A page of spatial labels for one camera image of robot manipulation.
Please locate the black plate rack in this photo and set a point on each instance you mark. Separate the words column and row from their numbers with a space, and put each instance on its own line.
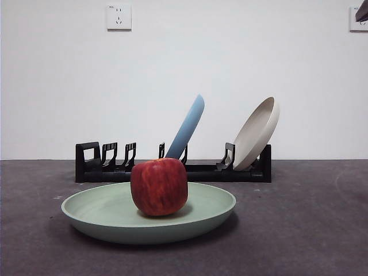
column 207, row 175

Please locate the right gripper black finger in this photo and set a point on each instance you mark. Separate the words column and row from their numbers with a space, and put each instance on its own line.
column 363, row 11

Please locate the green plate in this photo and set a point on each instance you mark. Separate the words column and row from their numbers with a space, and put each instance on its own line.
column 106, row 218

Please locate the white wall socket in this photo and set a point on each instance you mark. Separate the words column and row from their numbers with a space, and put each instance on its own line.
column 353, row 24
column 119, row 17

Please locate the beige plate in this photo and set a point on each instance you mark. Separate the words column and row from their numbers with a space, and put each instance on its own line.
column 256, row 135

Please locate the red apple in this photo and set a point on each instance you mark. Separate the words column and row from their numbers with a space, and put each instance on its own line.
column 159, row 187

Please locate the blue plate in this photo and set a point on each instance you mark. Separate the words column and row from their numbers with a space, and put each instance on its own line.
column 187, row 126

